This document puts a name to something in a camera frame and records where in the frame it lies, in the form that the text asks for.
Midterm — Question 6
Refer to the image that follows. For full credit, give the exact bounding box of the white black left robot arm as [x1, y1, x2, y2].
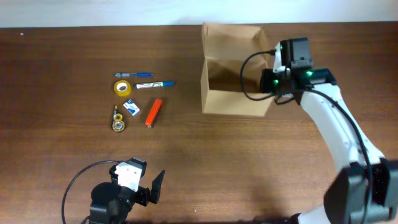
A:
[89, 157, 165, 223]

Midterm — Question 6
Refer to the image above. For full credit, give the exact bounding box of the brown cardboard box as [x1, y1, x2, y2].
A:
[200, 22, 271, 116]

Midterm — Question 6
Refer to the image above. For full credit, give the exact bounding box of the black yellow correction tape dispenser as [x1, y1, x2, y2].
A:
[111, 106, 126, 133]

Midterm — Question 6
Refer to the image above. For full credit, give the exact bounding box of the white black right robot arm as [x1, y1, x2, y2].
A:
[260, 37, 397, 223]

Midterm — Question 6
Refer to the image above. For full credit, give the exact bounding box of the yellow adhesive tape roll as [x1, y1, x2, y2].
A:
[114, 80, 132, 96]

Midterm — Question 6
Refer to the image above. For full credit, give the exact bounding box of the blue whiteboard marker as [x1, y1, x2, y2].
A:
[134, 81, 175, 89]

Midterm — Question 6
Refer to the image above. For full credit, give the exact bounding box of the blue ballpoint pen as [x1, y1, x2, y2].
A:
[114, 72, 154, 78]

